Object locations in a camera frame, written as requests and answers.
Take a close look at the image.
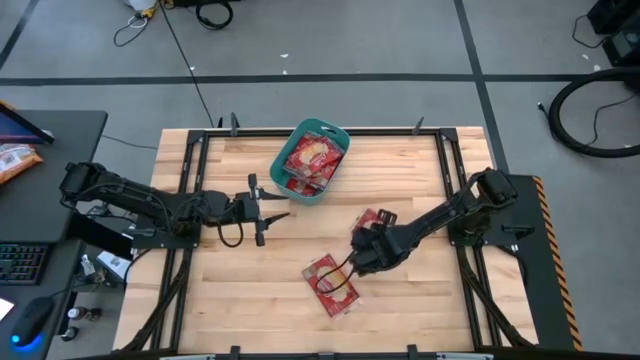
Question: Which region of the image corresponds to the grey metal bracket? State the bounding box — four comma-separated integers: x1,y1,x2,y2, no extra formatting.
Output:
436,351,494,360

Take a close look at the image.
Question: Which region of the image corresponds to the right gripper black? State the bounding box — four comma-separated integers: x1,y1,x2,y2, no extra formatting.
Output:
350,209,402,276

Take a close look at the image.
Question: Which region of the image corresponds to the coiled black cable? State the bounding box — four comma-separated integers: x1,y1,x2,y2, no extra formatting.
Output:
194,0,235,31

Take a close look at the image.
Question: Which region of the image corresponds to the right gripper black cable loop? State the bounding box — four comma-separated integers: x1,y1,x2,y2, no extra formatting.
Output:
314,251,358,296

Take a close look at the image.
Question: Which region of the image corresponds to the large black hose ring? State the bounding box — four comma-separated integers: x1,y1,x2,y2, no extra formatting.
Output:
547,66,640,159

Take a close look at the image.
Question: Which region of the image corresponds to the black metal table frame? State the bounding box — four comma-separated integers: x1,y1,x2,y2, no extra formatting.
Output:
119,127,539,352

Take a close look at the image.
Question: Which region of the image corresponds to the thin black floor cable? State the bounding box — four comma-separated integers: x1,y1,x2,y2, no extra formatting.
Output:
570,13,609,50

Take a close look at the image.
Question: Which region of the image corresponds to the thin black plug cable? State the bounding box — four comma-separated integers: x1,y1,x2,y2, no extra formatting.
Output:
536,93,640,148

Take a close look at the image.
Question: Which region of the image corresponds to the black equipment box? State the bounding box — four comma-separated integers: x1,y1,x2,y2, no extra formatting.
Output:
586,0,640,67

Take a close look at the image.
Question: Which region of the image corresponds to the black computer mouse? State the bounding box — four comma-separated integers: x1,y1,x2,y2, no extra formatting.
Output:
10,296,56,348

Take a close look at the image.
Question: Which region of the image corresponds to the black platform with hazard stripe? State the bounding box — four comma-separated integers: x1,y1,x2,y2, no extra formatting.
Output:
496,173,584,352

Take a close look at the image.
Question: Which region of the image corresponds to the left gripper black cable loop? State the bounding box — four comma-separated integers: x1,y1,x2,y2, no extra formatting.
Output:
217,221,246,250

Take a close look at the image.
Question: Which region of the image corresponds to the orange snack bag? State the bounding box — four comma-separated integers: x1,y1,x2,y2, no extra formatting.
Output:
0,143,45,186

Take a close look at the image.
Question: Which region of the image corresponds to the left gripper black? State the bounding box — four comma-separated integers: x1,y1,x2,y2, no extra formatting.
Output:
227,173,292,248

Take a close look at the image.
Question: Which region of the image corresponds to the teal plastic basket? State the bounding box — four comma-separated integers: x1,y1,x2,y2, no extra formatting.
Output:
268,117,351,207

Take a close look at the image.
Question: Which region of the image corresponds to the black keyboard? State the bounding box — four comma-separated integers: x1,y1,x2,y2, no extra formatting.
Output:
0,242,52,287

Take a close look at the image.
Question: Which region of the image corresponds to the white cable loop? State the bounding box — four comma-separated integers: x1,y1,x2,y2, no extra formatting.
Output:
113,11,152,48

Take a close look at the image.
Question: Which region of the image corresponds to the tilted dark monitor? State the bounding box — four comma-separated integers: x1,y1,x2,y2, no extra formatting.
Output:
0,99,56,146

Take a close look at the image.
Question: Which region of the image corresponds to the long black floor cable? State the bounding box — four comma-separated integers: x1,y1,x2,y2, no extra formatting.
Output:
158,0,217,129

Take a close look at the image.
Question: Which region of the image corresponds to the white box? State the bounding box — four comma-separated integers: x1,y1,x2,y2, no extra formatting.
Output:
95,250,133,282

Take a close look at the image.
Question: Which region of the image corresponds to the gripper black cable loop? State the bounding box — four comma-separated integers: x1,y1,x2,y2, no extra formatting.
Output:
314,251,358,296
217,221,246,250

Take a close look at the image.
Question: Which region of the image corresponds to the black desk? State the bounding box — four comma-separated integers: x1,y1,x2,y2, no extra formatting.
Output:
0,109,109,360

